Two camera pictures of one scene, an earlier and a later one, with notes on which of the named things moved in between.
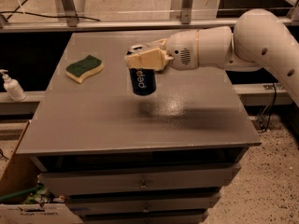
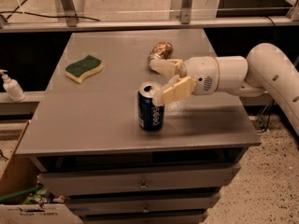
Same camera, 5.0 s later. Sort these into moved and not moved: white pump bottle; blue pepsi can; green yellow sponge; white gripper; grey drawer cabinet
Moved: blue pepsi can; white gripper
Not moved: white pump bottle; green yellow sponge; grey drawer cabinet
